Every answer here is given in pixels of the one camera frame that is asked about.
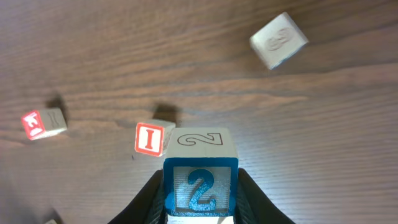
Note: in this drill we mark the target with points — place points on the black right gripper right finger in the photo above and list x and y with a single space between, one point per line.
253 206

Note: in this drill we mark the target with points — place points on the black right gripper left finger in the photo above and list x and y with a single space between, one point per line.
138 209

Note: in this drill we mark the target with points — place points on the blue number 2 block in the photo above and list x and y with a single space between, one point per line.
201 173

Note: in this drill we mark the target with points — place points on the red letter I block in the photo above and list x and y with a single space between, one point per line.
152 136

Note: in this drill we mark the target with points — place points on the yellow pineapple block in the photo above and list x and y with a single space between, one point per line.
52 221

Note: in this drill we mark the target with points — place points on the red letter G block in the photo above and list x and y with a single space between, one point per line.
43 123

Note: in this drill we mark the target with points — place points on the white blue tilted block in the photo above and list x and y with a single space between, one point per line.
278 40

